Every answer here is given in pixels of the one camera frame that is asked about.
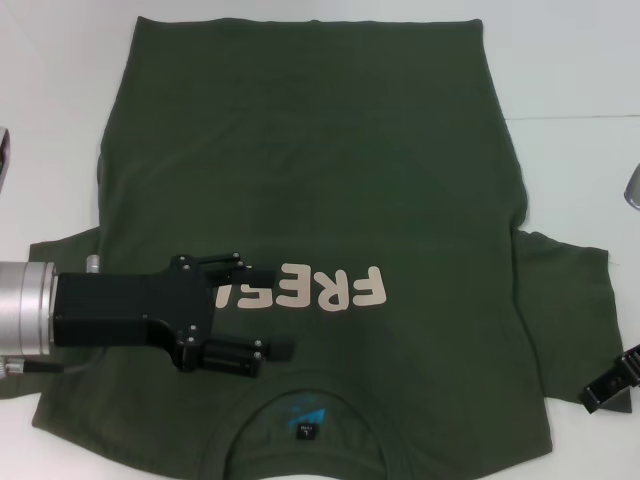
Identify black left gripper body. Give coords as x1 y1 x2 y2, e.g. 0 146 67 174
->
53 254 216 374

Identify dark green printed t-shirt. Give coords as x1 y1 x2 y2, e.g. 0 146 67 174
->
0 15 632 480

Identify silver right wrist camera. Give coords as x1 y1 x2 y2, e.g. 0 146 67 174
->
619 162 640 211

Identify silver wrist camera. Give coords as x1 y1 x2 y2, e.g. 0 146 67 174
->
0 127 13 197
619 162 640 211

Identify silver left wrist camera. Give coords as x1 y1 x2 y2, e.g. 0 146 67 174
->
0 127 13 197

